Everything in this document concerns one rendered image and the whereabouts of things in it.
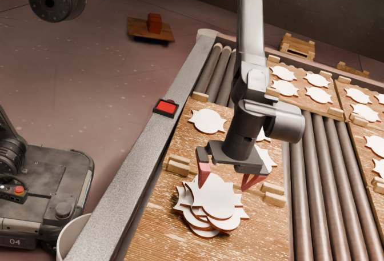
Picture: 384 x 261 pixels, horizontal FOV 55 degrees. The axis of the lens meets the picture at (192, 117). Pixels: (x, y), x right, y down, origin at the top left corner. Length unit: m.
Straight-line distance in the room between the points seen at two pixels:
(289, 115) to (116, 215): 0.46
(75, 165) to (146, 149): 0.96
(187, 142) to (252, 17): 0.44
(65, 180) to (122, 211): 1.05
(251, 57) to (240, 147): 0.18
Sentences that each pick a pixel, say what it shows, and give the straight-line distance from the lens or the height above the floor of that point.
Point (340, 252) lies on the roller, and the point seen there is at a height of 0.92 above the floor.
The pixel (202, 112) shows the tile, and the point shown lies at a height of 0.95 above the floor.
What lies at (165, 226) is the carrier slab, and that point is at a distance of 0.86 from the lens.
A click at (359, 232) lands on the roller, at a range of 1.13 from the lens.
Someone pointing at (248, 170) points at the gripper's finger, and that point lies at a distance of 0.72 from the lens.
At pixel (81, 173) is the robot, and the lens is 1.96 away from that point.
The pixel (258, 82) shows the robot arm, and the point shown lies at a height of 1.31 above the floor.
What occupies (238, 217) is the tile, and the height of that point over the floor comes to 0.98.
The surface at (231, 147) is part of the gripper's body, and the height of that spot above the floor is 1.20.
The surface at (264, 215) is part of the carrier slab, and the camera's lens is 0.98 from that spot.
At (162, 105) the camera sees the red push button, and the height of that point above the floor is 0.93.
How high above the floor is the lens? 1.59
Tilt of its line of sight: 32 degrees down
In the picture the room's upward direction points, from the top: 16 degrees clockwise
